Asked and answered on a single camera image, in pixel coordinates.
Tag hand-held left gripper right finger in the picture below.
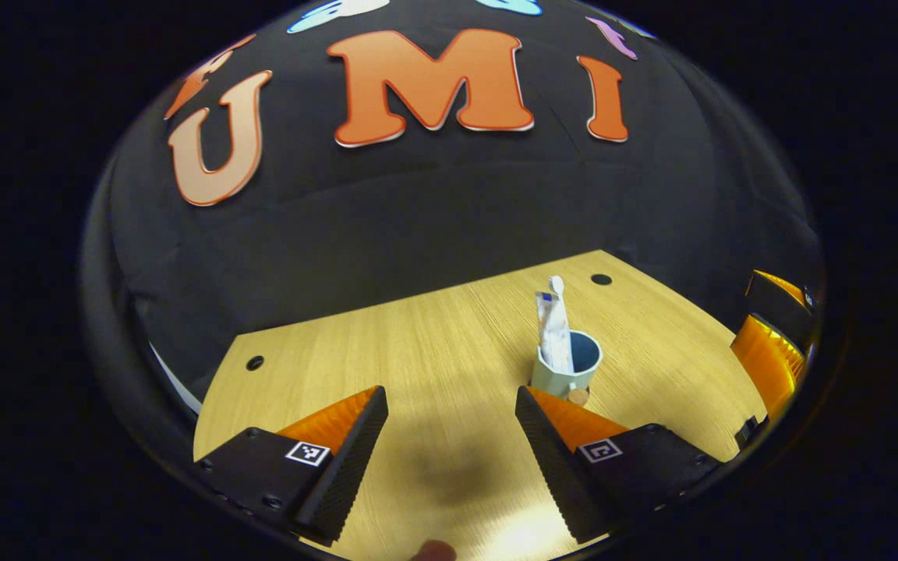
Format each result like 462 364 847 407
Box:
514 385 723 545

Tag wooden desktop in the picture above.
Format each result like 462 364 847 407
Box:
193 249 769 561

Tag light blue cup wooden handle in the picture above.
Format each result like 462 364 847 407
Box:
529 329 603 408

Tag white toothpaste tube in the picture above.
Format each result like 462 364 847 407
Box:
535 291 575 375

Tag black backdrop cloth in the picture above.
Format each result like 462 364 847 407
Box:
79 0 828 406

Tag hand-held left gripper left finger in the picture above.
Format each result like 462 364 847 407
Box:
193 385 390 546

